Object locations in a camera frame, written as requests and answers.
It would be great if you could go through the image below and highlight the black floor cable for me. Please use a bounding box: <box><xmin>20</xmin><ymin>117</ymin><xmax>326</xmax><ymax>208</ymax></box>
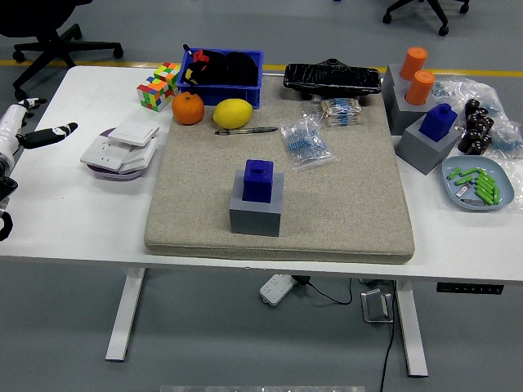
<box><xmin>378</xmin><ymin>281</ymin><xmax>400</xmax><ymax>392</ymax></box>

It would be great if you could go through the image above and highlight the light blue plate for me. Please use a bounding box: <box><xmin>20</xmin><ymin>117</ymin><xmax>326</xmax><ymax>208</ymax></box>
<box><xmin>440</xmin><ymin>156</ymin><xmax>515</xmax><ymax>212</ymax></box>

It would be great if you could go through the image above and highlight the grey square seal holder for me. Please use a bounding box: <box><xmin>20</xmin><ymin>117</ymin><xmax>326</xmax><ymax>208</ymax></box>
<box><xmin>229</xmin><ymin>171</ymin><xmax>285</xmax><ymax>237</ymax></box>
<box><xmin>395</xmin><ymin>112</ymin><xmax>463</xmax><ymax>176</ymax></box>

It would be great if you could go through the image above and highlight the black table control panel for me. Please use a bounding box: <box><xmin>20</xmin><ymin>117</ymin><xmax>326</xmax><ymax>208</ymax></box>
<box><xmin>436</xmin><ymin>282</ymin><xmax>505</xmax><ymax>295</ymax></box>

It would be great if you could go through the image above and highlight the blue square seal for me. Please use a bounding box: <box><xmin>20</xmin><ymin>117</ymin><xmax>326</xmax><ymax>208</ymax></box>
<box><xmin>418</xmin><ymin>103</ymin><xmax>458</xmax><ymax>143</ymax></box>
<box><xmin>242</xmin><ymin>158</ymin><xmax>275</xmax><ymax>204</ymax></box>

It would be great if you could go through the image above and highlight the white table leg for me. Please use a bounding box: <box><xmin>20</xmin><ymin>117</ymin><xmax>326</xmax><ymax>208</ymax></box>
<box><xmin>105</xmin><ymin>267</ymin><xmax>146</xmax><ymax>363</ymax></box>
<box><xmin>395</xmin><ymin>281</ymin><xmax>429</xmax><ymax>378</ymax></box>

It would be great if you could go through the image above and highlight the colourful puzzle cube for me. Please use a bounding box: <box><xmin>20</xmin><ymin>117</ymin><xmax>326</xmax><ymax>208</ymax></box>
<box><xmin>154</xmin><ymin>61</ymin><xmax>181</xmax><ymax>93</ymax></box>
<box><xmin>136</xmin><ymin>77</ymin><xmax>176</xmax><ymax>113</ymax></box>

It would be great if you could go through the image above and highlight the black rearview mirror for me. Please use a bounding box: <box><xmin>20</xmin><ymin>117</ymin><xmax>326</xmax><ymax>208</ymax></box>
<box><xmin>283</xmin><ymin>58</ymin><xmax>382</xmax><ymax>101</ymax></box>

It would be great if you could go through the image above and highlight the black ballpoint pen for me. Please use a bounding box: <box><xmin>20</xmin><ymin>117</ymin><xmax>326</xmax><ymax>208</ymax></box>
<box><xmin>214</xmin><ymin>126</ymin><xmax>279</xmax><ymax>136</ymax></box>

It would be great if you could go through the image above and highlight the black plug with cord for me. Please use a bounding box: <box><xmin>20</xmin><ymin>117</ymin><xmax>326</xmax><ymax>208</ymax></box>
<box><xmin>293</xmin><ymin>275</ymin><xmax>353</xmax><ymax>305</ymax></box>

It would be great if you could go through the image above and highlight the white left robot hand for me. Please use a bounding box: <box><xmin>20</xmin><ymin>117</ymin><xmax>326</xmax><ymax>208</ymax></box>
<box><xmin>0</xmin><ymin>97</ymin><xmax>78</xmax><ymax>164</ymax></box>

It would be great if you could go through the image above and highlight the bundle of taped resistors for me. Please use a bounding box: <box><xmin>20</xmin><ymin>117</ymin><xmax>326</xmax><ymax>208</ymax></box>
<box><xmin>304</xmin><ymin>96</ymin><xmax>364</xmax><ymax>128</ymax></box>

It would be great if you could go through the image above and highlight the tall grey holder block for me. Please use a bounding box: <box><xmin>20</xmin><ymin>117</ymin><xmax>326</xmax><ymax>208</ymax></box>
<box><xmin>381</xmin><ymin>63</ymin><xmax>440</xmax><ymax>136</ymax></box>

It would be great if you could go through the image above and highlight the blue plastic bin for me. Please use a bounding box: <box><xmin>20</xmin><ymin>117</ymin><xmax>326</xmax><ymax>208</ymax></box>
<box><xmin>176</xmin><ymin>48</ymin><xmax>265</xmax><ymax>110</ymax></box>

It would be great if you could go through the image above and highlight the orange cylinder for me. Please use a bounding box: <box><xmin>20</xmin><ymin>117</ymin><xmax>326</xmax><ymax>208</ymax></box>
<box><xmin>405</xmin><ymin>69</ymin><xmax>436</xmax><ymax>108</ymax></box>
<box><xmin>399</xmin><ymin>46</ymin><xmax>429</xmax><ymax>82</ymax></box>

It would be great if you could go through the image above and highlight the yellow lemon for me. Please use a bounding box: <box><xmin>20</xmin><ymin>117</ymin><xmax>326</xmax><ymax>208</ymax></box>
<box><xmin>212</xmin><ymin>98</ymin><xmax>254</xmax><ymax>130</ymax></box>

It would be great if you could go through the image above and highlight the white wall switch panel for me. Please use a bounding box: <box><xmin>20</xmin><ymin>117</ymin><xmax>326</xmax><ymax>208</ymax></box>
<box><xmin>107</xmin><ymin>121</ymin><xmax>160</xmax><ymax>147</ymax></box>

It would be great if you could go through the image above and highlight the black cloth pile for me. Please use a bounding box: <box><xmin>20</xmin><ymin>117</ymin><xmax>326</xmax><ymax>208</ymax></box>
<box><xmin>181</xmin><ymin>51</ymin><xmax>261</xmax><ymax>87</ymax></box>

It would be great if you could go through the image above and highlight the silver metal bracket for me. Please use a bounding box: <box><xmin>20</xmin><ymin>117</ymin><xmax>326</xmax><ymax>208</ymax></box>
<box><xmin>360</xmin><ymin>288</ymin><xmax>396</xmax><ymax>324</ymax></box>

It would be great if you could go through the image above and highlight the clear bag of blue resistors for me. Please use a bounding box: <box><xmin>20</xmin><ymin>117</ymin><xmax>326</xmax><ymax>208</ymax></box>
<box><xmin>279</xmin><ymin>114</ymin><xmax>338</xmax><ymax>172</ymax></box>

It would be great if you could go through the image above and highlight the white power strip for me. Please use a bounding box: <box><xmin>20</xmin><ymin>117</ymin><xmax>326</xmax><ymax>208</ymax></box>
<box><xmin>259</xmin><ymin>274</ymin><xmax>297</xmax><ymax>306</ymax></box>

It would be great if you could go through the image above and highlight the black office chair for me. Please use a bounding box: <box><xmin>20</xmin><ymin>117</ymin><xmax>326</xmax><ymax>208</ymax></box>
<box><xmin>0</xmin><ymin>0</ymin><xmax>125</xmax><ymax>102</ymax></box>
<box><xmin>382</xmin><ymin>0</ymin><xmax>471</xmax><ymax>37</ymax></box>

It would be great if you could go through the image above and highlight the grey-brown table mat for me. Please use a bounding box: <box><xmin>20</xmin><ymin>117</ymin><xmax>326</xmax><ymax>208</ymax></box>
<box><xmin>144</xmin><ymin>75</ymin><xmax>416</xmax><ymax>265</ymax></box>

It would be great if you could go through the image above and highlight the white wall socket panel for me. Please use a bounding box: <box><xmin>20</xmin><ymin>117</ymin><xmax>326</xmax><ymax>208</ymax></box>
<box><xmin>79</xmin><ymin>136</ymin><xmax>134</xmax><ymax>172</ymax></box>

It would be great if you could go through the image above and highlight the clear plastic parts bag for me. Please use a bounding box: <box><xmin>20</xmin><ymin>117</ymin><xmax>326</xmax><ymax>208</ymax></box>
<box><xmin>488</xmin><ymin>118</ymin><xmax>523</xmax><ymax>161</ymax></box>
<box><xmin>431</xmin><ymin>77</ymin><xmax>507</xmax><ymax>123</ymax></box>

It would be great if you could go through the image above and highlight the orange fruit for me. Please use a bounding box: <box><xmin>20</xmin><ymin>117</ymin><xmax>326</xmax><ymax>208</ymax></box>
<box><xmin>171</xmin><ymin>91</ymin><xmax>206</xmax><ymax>126</ymax></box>

